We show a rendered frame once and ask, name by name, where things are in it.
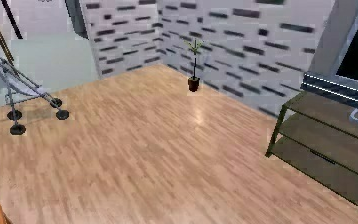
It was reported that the grey flat television set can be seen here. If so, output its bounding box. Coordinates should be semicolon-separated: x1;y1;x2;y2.
307;0;358;128

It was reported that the black slanted pole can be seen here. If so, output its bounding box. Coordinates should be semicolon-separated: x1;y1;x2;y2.
0;0;24;40

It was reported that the dark olive television stand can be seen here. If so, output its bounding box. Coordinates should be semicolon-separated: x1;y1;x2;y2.
265;90;358;214

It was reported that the black striped media box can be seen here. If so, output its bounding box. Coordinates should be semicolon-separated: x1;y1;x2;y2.
300;71;358;108

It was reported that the green plant in dark pot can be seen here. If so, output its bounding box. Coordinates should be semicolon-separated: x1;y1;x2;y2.
183;37;205;93

